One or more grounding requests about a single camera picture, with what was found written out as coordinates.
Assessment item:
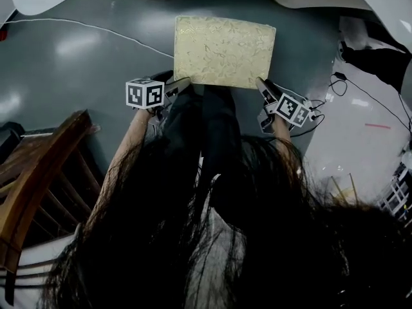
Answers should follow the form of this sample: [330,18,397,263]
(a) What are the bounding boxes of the black adapter cables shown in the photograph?
[288,71,412,138]

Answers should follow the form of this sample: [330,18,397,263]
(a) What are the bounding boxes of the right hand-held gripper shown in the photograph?
[254,77,312,135]

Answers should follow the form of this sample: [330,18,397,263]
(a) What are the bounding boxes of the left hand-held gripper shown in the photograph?
[125,70,192,117]

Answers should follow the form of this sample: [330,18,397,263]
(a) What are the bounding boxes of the person's black trousers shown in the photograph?
[160,83,243,187]

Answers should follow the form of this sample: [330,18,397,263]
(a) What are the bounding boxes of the person's left forearm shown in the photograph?
[84,108,155,235]

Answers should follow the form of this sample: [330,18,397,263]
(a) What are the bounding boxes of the cream upholstered stool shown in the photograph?
[173,15,277,90]

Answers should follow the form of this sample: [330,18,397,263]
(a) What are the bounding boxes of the white metal rack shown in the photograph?
[377,162,412,222]

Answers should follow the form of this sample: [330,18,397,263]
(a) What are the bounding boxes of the white floor cable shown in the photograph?
[5,18,175,59]

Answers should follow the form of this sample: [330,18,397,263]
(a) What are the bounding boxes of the white ribbed platform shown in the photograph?
[0,232,75,309]

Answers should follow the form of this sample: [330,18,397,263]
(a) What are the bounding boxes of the person's right forearm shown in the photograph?
[271,116,293,144]

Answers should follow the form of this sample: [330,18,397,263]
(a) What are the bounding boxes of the person's white blouse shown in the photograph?
[184,216,246,309]

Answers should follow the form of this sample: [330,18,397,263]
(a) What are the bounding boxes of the dark wooden slatted chair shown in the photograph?
[0,109,104,274]

